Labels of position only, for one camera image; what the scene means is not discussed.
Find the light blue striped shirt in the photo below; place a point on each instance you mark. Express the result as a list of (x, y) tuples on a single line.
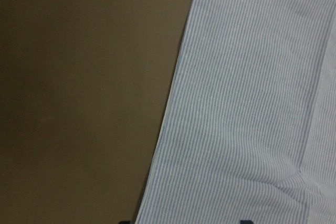
[(248, 133)]

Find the brown paper table cover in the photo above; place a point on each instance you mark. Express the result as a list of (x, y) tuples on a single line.
[(84, 86)]

